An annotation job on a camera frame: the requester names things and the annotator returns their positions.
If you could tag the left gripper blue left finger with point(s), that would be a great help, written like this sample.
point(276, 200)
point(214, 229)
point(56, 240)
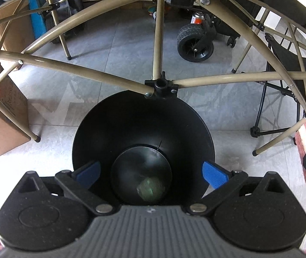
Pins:
point(87, 175)

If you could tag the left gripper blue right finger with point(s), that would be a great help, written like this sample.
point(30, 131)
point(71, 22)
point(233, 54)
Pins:
point(215, 175)

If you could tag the green crumpled trash ball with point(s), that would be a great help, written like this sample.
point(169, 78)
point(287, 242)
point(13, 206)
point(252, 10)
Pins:
point(151, 189)

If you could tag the black round trash bin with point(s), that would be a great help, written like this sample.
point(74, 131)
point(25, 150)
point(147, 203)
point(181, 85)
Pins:
point(134, 137)

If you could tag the brown cardboard box under table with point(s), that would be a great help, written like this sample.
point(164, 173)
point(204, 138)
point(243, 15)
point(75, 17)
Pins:
point(16, 102)

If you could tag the black rubber cart wheel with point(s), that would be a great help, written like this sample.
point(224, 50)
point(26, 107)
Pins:
point(194, 43)

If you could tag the orange gas canister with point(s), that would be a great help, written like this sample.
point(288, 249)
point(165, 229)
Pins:
point(197, 18)

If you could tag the olive metal table frame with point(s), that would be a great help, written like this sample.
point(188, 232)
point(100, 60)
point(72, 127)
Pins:
point(293, 12)

